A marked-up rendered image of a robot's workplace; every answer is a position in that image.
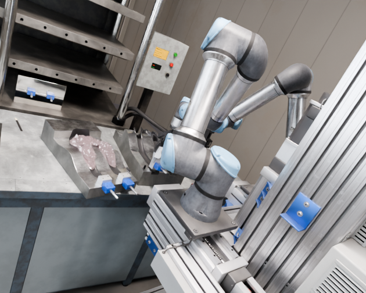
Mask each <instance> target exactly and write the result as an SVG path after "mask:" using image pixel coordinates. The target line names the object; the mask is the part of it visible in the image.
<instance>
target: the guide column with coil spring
mask: <svg viewBox="0 0 366 293"><path fill-rule="evenodd" d="M18 4H19V0H6V1H5V9H4V13H3V21H2V28H1V36H0V101H2V97H3V91H4V86H5V80H6V74H7V69H8V63H9V56H10V49H11V45H12V38H13V32H14V27H15V21H16V14H17V8H18Z"/></svg>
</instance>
